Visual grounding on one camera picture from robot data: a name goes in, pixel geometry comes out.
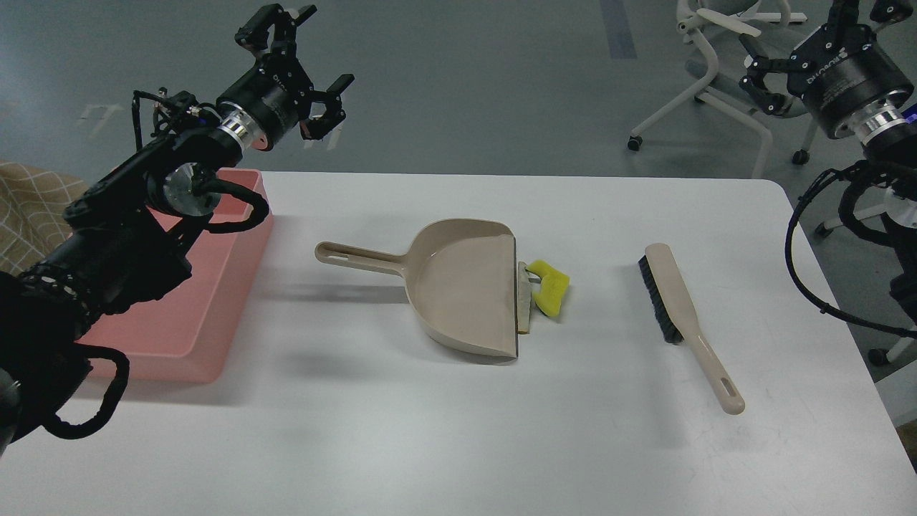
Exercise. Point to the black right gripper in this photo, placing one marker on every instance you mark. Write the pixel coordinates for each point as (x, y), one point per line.
(834, 74)

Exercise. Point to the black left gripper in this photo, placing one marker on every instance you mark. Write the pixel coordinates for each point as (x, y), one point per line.
(276, 95)

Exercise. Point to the beige plastic dustpan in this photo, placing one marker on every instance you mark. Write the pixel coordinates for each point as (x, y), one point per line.
(460, 277)

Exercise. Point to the beige hand brush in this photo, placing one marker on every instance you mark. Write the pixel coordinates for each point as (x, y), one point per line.
(676, 314)

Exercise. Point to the white bread slice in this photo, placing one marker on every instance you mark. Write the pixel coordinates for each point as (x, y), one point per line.
(524, 299)

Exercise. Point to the yellow sponge piece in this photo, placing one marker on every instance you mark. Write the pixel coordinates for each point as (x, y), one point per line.
(554, 285)

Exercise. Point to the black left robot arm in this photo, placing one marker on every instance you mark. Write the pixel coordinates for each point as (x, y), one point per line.
(131, 232)

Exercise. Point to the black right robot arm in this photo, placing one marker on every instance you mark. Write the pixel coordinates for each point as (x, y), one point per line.
(878, 204)

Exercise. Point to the pink plastic bin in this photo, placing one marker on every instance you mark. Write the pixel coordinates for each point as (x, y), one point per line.
(185, 336)

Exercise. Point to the grey white office chair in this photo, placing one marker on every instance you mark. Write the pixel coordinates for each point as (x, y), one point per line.
(718, 61)

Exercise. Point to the beige checkered cloth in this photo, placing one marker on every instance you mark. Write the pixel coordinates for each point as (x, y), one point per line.
(32, 202)

